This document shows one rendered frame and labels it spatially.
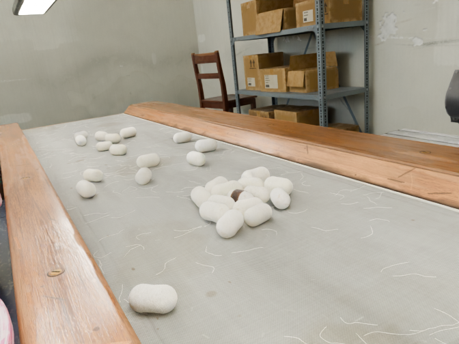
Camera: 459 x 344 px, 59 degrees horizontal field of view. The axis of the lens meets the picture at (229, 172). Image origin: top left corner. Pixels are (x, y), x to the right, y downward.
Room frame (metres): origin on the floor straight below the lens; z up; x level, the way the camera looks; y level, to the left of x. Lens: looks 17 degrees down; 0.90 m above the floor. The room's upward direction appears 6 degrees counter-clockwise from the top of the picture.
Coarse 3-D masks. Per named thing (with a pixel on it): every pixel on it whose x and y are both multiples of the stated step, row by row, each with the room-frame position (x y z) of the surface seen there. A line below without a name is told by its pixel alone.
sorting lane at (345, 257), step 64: (64, 128) 1.10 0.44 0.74; (64, 192) 0.51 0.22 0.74; (128, 192) 0.48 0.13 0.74; (320, 192) 0.41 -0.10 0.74; (384, 192) 0.39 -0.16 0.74; (128, 256) 0.31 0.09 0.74; (192, 256) 0.30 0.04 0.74; (256, 256) 0.29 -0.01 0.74; (320, 256) 0.28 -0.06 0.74; (384, 256) 0.27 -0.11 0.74; (448, 256) 0.26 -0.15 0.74; (128, 320) 0.22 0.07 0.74; (192, 320) 0.22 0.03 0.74; (256, 320) 0.21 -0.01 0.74; (320, 320) 0.20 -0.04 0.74; (384, 320) 0.20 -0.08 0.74; (448, 320) 0.19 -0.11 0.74
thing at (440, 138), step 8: (392, 136) 0.91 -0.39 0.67; (400, 136) 0.91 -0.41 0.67; (408, 136) 0.89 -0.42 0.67; (416, 136) 0.89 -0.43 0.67; (424, 136) 0.88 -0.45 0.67; (432, 136) 0.87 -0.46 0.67; (440, 136) 0.87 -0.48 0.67; (448, 136) 0.86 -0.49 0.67; (456, 136) 0.85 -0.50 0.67; (440, 144) 0.80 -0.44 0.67; (448, 144) 0.79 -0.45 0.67; (456, 144) 0.79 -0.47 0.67
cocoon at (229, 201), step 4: (212, 196) 0.39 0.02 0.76; (216, 196) 0.39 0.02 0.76; (220, 196) 0.39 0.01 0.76; (224, 196) 0.38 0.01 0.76; (208, 200) 0.39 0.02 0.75; (212, 200) 0.38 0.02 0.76; (216, 200) 0.38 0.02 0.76; (220, 200) 0.38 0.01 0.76; (224, 200) 0.38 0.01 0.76; (228, 200) 0.38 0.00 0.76; (232, 200) 0.38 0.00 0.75; (228, 204) 0.37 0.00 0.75; (232, 204) 0.38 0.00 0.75
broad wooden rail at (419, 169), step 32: (192, 128) 0.85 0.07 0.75; (224, 128) 0.75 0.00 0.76; (256, 128) 0.69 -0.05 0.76; (288, 128) 0.66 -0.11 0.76; (320, 128) 0.63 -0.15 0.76; (288, 160) 0.55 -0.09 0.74; (320, 160) 0.50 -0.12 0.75; (352, 160) 0.46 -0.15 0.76; (384, 160) 0.43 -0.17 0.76; (416, 160) 0.41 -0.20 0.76; (448, 160) 0.40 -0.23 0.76; (416, 192) 0.37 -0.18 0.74; (448, 192) 0.35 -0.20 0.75
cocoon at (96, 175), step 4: (84, 172) 0.55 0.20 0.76; (88, 172) 0.55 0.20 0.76; (92, 172) 0.54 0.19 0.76; (96, 172) 0.54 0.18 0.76; (100, 172) 0.55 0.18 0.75; (84, 176) 0.55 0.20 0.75; (88, 176) 0.54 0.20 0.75; (92, 176) 0.54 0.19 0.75; (96, 176) 0.54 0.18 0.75; (100, 176) 0.54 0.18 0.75; (88, 180) 0.55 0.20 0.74; (92, 180) 0.54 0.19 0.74; (96, 180) 0.54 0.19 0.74; (100, 180) 0.55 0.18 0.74
